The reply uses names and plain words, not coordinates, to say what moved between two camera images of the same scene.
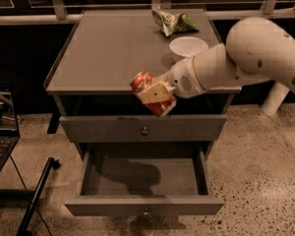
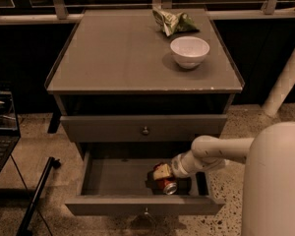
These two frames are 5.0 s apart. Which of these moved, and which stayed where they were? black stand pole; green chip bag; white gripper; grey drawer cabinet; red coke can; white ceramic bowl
Moved: white gripper; red coke can
Stayed: black stand pole; green chip bag; white ceramic bowl; grey drawer cabinet
